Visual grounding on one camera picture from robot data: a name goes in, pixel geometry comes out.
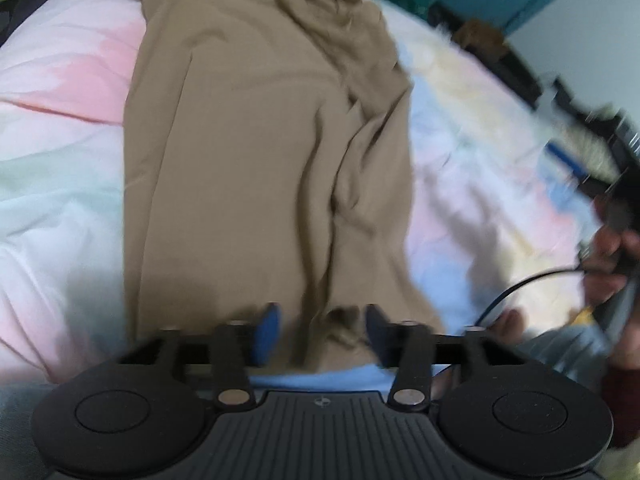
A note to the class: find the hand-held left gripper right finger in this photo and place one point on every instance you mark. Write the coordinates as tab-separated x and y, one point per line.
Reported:
377	332

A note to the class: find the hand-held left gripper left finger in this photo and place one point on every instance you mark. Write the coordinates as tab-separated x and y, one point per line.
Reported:
267	332

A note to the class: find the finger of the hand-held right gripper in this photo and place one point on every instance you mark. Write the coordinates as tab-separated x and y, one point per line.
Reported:
565	160

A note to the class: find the tan printed shirt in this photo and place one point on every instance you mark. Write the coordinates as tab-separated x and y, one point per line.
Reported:
250	160

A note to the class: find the person's right forearm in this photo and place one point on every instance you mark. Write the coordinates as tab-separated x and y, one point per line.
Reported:
622	405

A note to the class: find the person's right hand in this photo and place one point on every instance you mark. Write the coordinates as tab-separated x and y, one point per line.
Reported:
605	247

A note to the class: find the black sofa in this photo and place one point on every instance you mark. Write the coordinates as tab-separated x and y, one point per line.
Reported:
510	67

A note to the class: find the brown paper bag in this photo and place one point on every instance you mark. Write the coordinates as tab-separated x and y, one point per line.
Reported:
477	35

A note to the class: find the person's leg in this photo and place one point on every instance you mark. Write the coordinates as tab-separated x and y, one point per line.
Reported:
565	345

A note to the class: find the pastel tie-dye bedsheet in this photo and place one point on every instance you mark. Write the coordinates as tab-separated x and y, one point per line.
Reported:
60	110

